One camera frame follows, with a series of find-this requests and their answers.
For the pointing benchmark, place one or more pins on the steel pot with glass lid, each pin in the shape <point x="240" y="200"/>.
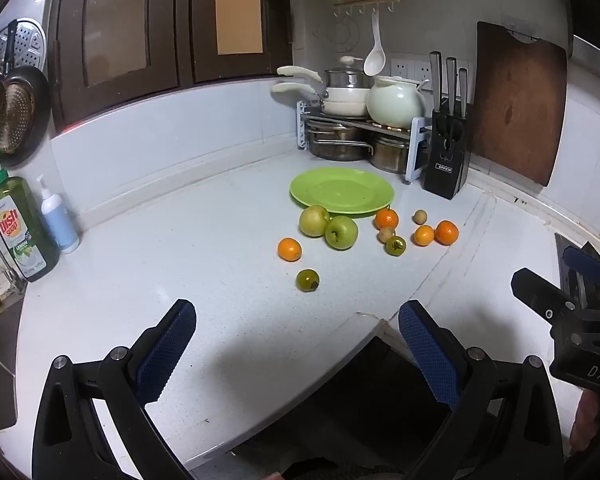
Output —
<point x="345" y="77"/>

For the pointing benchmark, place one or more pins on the small brown round fruit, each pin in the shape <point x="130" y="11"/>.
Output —
<point x="386" y="233"/>
<point x="420" y="217"/>

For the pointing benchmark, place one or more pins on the black knife block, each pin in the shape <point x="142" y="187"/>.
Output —
<point x="445" y="170"/>

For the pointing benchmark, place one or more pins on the white ladle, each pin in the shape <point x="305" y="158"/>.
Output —
<point x="374" y="62"/>

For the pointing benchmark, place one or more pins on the green plate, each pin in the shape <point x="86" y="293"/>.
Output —
<point x="340" y="190"/>

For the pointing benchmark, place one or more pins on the perforated metal steamer plate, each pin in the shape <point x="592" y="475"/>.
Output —
<point x="27" y="42"/>

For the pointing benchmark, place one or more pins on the pale yellow apple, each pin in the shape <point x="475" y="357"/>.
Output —
<point x="313" y="220"/>

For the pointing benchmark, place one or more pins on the black frying pan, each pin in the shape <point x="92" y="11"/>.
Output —
<point x="22" y="120"/>

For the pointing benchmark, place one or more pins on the wooden bead trivet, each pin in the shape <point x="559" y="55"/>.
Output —
<point x="390" y="126"/>

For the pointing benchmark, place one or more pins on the metal faucet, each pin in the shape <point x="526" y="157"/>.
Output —
<point x="7" y="270"/>

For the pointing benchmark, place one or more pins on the green persimmon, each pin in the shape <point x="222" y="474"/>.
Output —
<point x="395" y="246"/>
<point x="307" y="280"/>

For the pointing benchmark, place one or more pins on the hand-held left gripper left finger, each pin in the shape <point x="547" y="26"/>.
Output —
<point x="167" y="350"/>

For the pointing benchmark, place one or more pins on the steel stock pot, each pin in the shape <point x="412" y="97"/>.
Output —
<point x="390" y="155"/>

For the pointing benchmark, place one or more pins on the grey kitchen shelf rack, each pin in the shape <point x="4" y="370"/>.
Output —
<point x="417" y="150"/>

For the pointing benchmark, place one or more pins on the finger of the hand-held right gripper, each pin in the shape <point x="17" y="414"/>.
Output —
<point x="537" y="292"/>
<point x="585" y="262"/>

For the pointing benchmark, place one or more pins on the brown wooden cutting board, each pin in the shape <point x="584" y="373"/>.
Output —
<point x="517" y="105"/>

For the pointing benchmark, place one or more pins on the green dish soap bottle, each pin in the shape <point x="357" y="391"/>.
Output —
<point x="22" y="230"/>

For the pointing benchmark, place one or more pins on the white ceramic pot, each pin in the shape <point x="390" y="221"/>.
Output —
<point x="395" y="102"/>

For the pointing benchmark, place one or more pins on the white wall socket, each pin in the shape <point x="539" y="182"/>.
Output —
<point x="411" y="67"/>

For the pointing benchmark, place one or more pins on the orange mandarin with green stem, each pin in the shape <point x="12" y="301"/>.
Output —
<point x="386" y="220"/>

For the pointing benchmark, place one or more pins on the dark wooden wall cabinet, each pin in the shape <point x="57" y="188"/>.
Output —
<point x="165" y="25"/>

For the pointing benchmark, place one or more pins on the cream saucepan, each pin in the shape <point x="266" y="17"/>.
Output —
<point x="342" y="108"/>
<point x="345" y="94"/>

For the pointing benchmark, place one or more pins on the white pump bottle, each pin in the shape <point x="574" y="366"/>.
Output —
<point x="60" y="222"/>

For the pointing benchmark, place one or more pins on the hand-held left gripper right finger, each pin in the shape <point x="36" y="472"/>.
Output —
<point x="427" y="350"/>

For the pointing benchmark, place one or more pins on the green apple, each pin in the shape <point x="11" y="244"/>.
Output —
<point x="341" y="232"/>

